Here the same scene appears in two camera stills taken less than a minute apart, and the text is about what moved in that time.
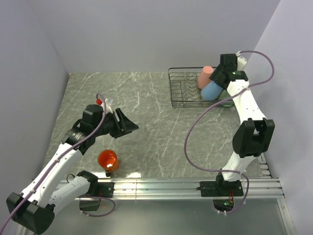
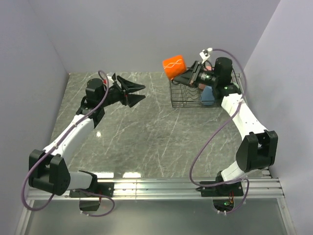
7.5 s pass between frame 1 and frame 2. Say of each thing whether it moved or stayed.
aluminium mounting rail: stayed
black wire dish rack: stayed
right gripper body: moved
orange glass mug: moved
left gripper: moved
